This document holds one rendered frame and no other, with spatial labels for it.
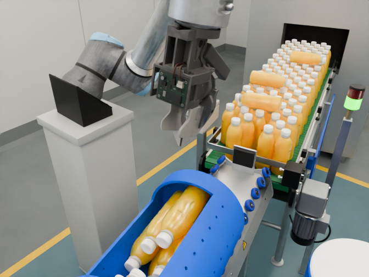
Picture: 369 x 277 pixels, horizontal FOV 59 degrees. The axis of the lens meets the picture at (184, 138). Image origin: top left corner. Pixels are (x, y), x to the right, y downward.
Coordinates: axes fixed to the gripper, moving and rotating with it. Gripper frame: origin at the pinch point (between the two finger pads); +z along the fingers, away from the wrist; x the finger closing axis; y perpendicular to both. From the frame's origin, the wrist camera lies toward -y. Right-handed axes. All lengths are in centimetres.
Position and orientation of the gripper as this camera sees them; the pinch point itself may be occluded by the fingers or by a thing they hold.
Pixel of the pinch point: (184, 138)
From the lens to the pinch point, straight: 59.0
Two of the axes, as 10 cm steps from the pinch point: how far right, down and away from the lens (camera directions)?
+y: -5.5, 3.0, -7.8
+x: 8.2, 3.7, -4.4
